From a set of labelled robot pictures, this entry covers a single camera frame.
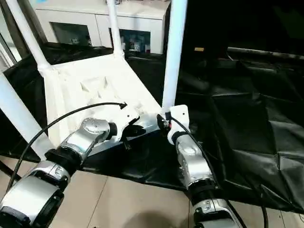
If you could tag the white plastic table top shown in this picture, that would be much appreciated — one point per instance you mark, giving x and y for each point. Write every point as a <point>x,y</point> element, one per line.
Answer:
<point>99,85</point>

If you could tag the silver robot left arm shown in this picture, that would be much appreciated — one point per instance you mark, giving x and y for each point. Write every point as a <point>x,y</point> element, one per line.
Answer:
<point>61,156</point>

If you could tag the black work mat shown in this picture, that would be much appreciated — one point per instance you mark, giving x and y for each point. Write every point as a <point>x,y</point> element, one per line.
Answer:
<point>247,114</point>

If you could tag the white glass-door cabinet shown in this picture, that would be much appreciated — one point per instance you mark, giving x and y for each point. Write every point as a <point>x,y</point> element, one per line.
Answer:
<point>90,21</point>

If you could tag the black stand leg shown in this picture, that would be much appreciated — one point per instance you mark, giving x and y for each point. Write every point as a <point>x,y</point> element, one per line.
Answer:
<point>9,172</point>

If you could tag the black backdrop cloth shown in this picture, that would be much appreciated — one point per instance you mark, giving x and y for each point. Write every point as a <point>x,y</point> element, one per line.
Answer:
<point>247,23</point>

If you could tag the grey curtain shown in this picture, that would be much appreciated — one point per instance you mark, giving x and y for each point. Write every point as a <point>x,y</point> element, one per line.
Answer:
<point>16,26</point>

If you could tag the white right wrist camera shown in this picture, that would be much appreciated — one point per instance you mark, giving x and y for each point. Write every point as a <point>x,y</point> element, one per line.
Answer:
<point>178,121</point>

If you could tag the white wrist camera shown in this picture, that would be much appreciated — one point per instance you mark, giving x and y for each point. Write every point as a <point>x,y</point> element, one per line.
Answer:
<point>178,121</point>
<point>124,116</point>

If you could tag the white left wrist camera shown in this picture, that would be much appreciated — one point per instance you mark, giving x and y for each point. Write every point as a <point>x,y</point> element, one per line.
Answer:
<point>124,116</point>

